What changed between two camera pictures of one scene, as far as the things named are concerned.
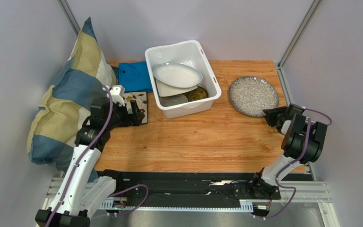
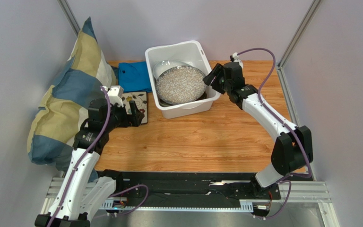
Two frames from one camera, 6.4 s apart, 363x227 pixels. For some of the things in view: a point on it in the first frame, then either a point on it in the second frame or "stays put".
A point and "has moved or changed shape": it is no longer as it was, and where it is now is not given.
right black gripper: [277, 116] to [219, 78]
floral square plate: [141, 98] stays put
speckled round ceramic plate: [249, 96] has moved or changed shape
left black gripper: [134, 119] stays put
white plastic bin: [189, 53] stays put
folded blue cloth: [134, 76] stays put
